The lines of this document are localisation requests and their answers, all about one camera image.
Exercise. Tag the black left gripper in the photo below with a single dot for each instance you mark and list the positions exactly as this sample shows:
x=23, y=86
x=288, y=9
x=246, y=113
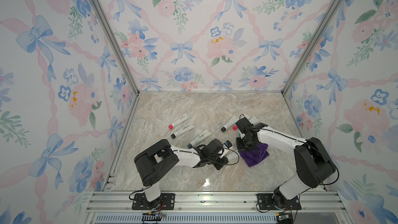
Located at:
x=222, y=162

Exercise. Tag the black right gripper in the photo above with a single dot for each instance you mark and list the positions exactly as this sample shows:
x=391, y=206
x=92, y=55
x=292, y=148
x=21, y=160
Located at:
x=239, y=147

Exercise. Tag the white tube black cap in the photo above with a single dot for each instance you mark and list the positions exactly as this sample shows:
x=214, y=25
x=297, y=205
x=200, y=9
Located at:
x=233, y=120

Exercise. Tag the white tube front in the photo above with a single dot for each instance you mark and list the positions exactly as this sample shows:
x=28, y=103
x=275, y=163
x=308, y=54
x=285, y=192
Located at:
x=232, y=157

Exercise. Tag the purple cloth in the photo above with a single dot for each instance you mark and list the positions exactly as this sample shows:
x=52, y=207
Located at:
x=256, y=156

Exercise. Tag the white toothpaste tube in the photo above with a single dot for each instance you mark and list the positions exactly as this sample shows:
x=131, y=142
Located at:
x=254, y=120

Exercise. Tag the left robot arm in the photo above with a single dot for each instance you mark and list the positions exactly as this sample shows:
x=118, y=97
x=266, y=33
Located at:
x=156, y=161

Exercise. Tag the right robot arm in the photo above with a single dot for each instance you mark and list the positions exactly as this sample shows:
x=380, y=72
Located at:
x=313, y=163

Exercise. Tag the white tube dark cap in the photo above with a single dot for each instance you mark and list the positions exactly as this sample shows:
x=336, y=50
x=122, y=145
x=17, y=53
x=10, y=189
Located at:
x=183, y=130

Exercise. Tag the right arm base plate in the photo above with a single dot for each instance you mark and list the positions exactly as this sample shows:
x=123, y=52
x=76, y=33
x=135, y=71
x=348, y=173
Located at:
x=270, y=202

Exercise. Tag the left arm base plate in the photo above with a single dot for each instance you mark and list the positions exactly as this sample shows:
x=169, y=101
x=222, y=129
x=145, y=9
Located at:
x=163, y=202

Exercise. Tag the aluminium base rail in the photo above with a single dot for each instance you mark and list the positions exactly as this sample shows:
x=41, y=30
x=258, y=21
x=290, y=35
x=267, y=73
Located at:
x=212, y=207

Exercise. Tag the aluminium corner post right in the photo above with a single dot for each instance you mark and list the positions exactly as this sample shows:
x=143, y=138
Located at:
x=332, y=9

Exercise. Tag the aluminium corner post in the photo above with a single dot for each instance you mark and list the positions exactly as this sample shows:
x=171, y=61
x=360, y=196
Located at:
x=332, y=9
x=106, y=27

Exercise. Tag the aluminium corner post left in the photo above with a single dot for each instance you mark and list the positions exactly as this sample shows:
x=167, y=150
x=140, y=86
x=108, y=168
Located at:
x=106, y=27

